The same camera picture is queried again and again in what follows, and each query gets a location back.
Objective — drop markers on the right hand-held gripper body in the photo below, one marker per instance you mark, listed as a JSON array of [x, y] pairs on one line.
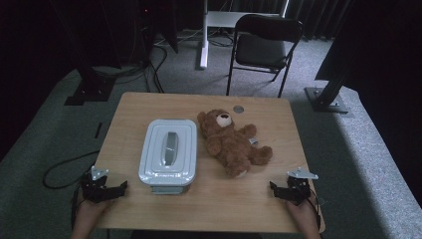
[[298, 189]]

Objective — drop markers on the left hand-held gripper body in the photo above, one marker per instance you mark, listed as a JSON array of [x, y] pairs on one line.
[[94, 191]]

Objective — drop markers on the white storage box lid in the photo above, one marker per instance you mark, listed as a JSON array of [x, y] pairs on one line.
[[169, 152]]

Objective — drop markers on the brown teddy bear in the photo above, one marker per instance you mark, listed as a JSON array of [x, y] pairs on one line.
[[229, 142]]

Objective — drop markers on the person's left hand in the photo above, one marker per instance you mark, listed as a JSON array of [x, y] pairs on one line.
[[89, 209]]

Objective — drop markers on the person's right hand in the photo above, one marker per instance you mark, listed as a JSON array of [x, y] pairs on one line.
[[303, 214]]

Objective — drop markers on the small black strip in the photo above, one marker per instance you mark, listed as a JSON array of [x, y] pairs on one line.
[[98, 130]]

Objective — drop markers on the grey round table grommet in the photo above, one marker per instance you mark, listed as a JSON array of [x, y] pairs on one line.
[[238, 109]]

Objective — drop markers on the black folding chair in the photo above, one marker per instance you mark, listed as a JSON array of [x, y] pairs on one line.
[[262, 49]]

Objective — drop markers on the dark curtain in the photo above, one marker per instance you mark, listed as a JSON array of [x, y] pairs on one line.
[[315, 16]]

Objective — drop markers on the white desk frame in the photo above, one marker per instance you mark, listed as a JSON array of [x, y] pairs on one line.
[[204, 43]]

